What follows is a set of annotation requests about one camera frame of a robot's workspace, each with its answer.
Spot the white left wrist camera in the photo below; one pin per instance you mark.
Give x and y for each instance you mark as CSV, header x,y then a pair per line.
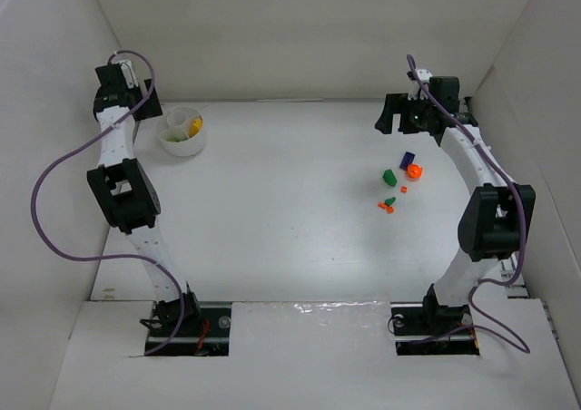
x,y
128,73

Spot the small orange lego pieces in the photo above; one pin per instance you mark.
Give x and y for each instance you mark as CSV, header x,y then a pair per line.
x,y
387,208

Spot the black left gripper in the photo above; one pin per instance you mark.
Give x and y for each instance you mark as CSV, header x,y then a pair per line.
x,y
151,103

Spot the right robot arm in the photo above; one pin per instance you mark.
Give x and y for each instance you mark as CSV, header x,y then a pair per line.
x,y
447,292

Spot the dark green lego brick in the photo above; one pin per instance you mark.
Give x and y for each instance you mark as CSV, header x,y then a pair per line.
x,y
390,178

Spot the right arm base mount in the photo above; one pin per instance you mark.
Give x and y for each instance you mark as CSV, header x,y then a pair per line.
x,y
417,333

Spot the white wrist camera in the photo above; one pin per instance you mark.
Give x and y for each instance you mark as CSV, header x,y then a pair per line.
x,y
419,78
128,73

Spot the yellow lego block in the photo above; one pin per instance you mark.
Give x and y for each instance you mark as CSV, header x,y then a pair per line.
x,y
196,126

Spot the metal rail right side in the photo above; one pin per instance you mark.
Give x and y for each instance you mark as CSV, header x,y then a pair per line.
x,y
495,224

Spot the orange round lego piece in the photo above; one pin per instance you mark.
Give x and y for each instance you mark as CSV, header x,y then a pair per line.
x,y
414,172

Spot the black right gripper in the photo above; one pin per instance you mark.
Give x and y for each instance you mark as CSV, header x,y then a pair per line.
x,y
404,116

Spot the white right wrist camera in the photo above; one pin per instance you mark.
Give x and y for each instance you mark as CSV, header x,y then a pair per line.
x,y
419,78

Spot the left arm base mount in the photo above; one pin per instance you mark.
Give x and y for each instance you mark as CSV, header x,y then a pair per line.
x,y
204,336

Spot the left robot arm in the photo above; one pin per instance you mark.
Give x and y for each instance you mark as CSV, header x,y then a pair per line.
x,y
126,195

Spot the dark blue lego plate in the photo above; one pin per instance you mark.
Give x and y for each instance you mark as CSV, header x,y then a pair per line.
x,y
407,160

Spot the lime green lego brick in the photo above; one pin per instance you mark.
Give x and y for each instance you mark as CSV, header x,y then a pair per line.
x,y
172,136

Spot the white divided round container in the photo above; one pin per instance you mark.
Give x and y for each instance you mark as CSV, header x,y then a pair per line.
x,y
179,118

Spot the dark green small lego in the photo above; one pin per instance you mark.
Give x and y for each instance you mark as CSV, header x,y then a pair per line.
x,y
390,200

